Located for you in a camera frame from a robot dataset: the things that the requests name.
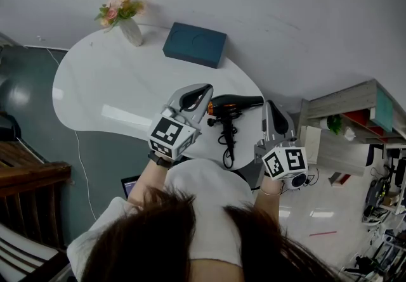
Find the thin bracelet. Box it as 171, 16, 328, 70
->
259, 186, 284, 197

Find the white floor cable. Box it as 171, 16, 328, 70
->
73, 129, 97, 222
45, 47, 60, 67

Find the white round device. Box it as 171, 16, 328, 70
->
281, 170, 311, 192

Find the dark blue box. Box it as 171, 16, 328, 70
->
162, 22, 228, 70

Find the light wooden shelf unit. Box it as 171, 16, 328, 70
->
298, 79, 406, 177

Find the person's right forearm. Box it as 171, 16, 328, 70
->
254, 175, 284, 223

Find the white black striped seat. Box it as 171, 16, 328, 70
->
0, 222, 70, 282

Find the black wristband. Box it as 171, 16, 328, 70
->
147, 150, 174, 169

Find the white glossy table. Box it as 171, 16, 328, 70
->
51, 23, 266, 171

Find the dark wooden furniture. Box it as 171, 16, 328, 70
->
0, 140, 73, 250

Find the pink flower bouquet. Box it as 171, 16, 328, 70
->
94, 0, 147, 34

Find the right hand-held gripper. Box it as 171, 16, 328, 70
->
253, 99, 309, 182

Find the small green plant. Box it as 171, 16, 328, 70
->
325, 113, 344, 135

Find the laptop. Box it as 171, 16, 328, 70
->
121, 175, 141, 202

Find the black orange hair dryer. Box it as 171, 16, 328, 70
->
207, 94, 265, 170

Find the white t-shirt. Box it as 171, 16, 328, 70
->
66, 158, 256, 282

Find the teal shelf panel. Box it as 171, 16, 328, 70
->
375, 88, 395, 133

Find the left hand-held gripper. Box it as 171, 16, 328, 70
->
147, 83, 214, 162

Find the white ribbed vase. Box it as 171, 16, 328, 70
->
118, 17, 144, 48

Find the person's left forearm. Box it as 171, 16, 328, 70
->
126, 156, 174, 209

